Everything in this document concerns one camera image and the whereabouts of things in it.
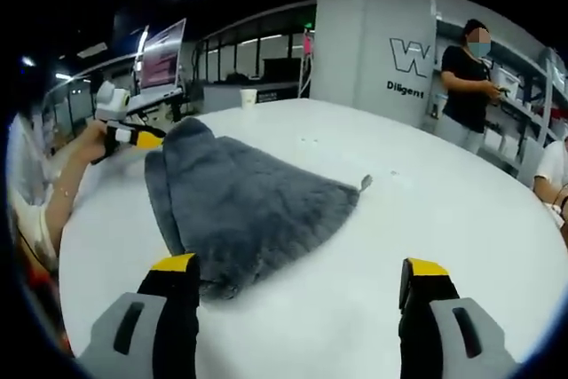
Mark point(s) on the lit computer monitor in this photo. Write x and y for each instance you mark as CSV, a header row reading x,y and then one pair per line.
x,y
162,57

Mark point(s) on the pink tag on white pole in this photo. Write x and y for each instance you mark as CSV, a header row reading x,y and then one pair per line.
x,y
307,44

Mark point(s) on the grey metal shelf rack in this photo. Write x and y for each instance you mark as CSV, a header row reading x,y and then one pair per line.
x,y
532,86

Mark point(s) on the person's left hand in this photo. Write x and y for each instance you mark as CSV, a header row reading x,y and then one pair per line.
x,y
93,141

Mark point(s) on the row of white storage boxes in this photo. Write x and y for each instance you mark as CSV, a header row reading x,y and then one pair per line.
x,y
506,81

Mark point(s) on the grey fluffy towel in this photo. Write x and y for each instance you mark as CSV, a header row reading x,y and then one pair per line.
x,y
248,201

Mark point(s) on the black counter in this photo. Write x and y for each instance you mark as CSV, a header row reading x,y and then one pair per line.
x,y
266,92

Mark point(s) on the white paper cup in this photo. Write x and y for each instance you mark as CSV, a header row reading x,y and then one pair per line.
x,y
248,99

